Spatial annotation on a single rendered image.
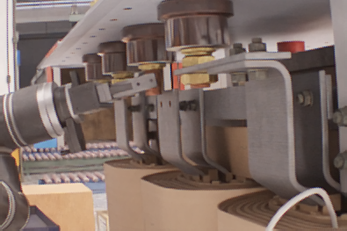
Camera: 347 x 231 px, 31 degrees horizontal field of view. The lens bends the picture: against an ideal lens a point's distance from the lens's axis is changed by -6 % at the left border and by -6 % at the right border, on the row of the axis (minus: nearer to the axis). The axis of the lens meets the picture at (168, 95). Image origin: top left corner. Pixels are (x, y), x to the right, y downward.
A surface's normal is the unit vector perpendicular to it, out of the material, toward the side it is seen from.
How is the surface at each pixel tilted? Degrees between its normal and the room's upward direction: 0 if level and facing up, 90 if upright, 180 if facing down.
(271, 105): 90
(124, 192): 90
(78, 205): 90
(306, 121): 90
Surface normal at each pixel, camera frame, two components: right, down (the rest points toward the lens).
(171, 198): -0.82, 0.04
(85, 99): -0.08, -0.01
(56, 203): 0.26, -0.04
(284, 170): -0.96, 0.05
